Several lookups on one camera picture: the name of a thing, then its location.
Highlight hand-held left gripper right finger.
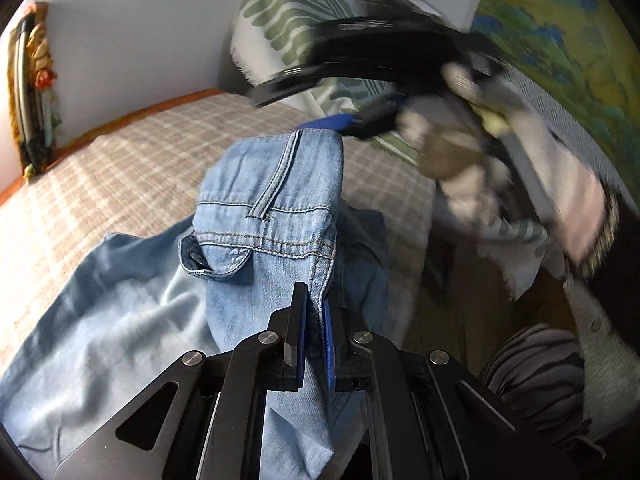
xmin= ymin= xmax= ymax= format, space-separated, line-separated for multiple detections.
xmin=320 ymin=297 xmax=581 ymax=480

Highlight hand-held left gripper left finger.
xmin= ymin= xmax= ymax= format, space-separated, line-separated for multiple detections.
xmin=55 ymin=282 xmax=308 ymax=480

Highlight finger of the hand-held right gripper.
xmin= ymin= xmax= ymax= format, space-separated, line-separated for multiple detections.
xmin=295 ymin=92 xmax=406 ymax=140
xmin=247 ymin=62 xmax=331 ymax=108

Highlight folded black tripod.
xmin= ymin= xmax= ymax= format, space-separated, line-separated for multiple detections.
xmin=9 ymin=10 xmax=56 ymax=176

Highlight person's grey cardigan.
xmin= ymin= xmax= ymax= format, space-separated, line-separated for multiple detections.
xmin=562 ymin=260 xmax=640 ymax=463

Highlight green leaf print throw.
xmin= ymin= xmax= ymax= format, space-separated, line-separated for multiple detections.
xmin=230 ymin=0 xmax=551 ymax=301

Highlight colourful wall poster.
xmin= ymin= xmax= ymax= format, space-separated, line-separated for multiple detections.
xmin=472 ymin=0 xmax=640 ymax=161

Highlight orange bed sheet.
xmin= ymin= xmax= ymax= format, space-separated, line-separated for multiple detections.
xmin=0 ymin=89 xmax=231 ymax=206

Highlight blue denim pants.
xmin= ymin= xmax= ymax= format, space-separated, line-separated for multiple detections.
xmin=0 ymin=129 xmax=391 ymax=480

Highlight colourful hanging figure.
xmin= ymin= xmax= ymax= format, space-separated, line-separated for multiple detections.
xmin=20 ymin=2 xmax=63 ymax=181

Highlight person's right hand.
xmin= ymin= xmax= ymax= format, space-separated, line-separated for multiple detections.
xmin=397 ymin=60 xmax=516 ymax=221

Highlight beige plaid bed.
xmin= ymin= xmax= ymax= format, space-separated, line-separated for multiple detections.
xmin=0 ymin=92 xmax=436 ymax=361

